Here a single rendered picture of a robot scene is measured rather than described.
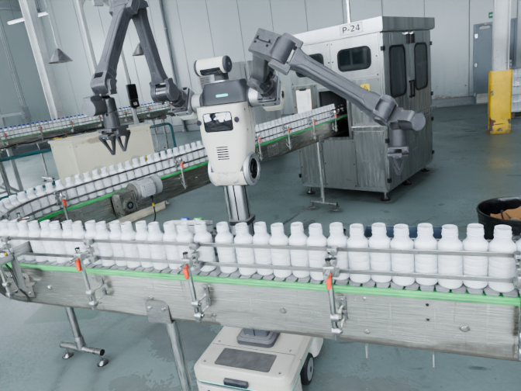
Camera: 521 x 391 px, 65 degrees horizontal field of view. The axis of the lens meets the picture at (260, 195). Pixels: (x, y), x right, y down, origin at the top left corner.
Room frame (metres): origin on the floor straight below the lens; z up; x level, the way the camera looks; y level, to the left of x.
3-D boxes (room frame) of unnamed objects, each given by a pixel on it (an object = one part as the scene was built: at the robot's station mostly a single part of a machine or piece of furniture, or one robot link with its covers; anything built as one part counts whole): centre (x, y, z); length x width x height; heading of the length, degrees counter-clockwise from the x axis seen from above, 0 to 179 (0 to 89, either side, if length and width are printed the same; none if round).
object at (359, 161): (5.44, -1.51, 1.00); 1.60 x 1.30 x 2.00; 138
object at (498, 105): (7.48, -4.54, 0.55); 0.40 x 0.40 x 1.10; 66
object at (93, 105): (1.54, 0.53, 1.60); 0.12 x 0.09 x 0.12; 156
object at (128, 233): (1.40, 0.49, 1.08); 0.06 x 0.06 x 0.17
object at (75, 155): (5.38, 1.92, 0.59); 1.10 x 0.62 x 1.18; 138
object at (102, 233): (1.45, 0.60, 1.08); 0.06 x 0.06 x 0.17
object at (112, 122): (1.58, 0.51, 1.51); 0.10 x 0.07 x 0.07; 156
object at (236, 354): (1.93, 0.11, 0.24); 0.68 x 0.53 x 0.41; 156
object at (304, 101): (5.14, -0.69, 1.22); 0.23 x 0.04 x 0.32; 48
